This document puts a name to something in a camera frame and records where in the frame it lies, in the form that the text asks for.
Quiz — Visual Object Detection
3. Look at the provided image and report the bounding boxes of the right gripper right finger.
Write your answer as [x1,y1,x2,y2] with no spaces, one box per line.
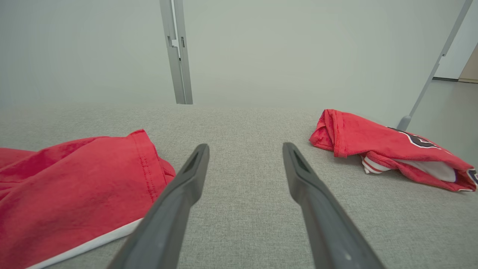
[282,142,385,269]

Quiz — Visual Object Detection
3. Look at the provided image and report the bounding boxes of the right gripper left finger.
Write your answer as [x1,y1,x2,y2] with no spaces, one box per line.
[106,143,210,269]

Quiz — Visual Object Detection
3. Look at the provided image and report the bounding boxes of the red jersey white sleeves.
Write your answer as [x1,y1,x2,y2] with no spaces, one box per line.
[309,109,478,192]

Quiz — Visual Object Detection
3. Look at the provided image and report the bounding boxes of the red shorts white trim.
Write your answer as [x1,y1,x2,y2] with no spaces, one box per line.
[0,129,176,269]

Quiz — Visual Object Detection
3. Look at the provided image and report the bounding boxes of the brown wooden panel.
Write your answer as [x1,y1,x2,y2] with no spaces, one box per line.
[458,43,478,83]

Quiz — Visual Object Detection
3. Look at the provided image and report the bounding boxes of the slanted grey partition post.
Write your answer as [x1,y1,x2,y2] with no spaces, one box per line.
[397,0,474,131]

